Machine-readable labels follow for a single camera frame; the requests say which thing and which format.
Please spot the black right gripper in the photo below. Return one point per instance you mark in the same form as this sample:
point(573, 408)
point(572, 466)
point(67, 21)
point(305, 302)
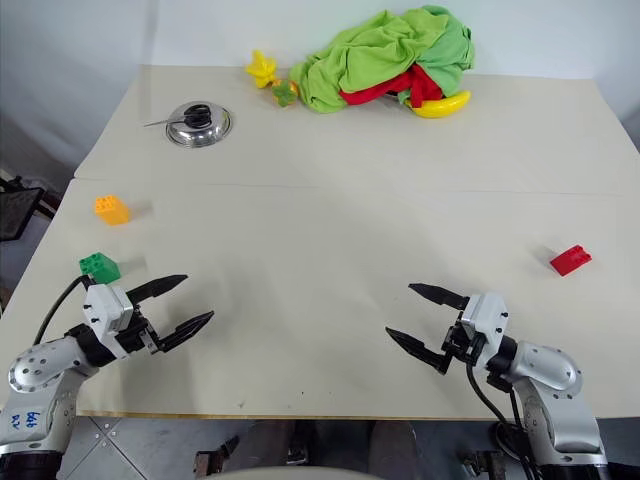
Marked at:
point(462, 345)

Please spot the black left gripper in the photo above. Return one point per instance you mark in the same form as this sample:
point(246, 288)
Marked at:
point(137, 340)

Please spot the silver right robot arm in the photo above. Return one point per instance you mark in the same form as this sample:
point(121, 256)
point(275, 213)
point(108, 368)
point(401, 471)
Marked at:
point(550, 370)

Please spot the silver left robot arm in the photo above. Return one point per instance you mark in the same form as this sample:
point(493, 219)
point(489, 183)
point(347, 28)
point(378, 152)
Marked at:
point(35, 370)

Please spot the green toy brick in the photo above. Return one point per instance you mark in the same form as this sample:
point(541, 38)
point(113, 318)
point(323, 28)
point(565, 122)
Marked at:
point(102, 269)

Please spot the orange toy brick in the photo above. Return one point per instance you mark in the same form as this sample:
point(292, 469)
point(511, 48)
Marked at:
point(113, 210)

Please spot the red toy brick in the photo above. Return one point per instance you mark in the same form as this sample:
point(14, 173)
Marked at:
point(570, 261)

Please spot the silver pot lid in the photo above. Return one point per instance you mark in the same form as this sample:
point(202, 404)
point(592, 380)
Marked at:
point(200, 132)

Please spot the black metal stand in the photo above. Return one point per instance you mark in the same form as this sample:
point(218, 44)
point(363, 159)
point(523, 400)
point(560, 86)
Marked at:
point(17, 210)

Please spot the yellow plastic toy banana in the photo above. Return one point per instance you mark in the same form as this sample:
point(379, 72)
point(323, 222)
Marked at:
point(442, 106)

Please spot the crumpled red cloth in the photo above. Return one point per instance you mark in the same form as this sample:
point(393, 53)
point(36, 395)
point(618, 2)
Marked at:
point(425, 85)

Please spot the small green plastic toy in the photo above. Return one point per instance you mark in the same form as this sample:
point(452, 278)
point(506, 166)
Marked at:
point(283, 93)

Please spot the yellow star-shaped plastic toy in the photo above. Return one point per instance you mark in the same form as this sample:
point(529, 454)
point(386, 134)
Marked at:
point(262, 69)

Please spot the crumpled green cloth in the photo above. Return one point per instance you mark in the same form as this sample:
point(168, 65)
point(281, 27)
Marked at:
point(370, 55)

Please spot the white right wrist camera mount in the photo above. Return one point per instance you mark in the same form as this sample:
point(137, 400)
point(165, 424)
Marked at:
point(485, 315)

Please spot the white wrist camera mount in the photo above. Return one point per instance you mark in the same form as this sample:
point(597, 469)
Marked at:
point(105, 310)
point(485, 315)

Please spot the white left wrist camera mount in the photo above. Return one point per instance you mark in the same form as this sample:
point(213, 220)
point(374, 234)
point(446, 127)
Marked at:
point(105, 310)

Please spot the dark metal bracket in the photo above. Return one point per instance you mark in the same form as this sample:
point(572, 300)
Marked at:
point(482, 465)
point(215, 457)

